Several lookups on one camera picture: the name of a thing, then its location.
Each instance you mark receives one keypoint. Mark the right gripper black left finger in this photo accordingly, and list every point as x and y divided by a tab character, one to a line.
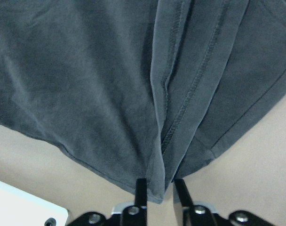
141	193

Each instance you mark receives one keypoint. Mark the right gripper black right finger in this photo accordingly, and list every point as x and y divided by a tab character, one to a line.
181	194

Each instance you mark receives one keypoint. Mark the black graphic t-shirt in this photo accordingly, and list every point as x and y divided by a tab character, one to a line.
130	89

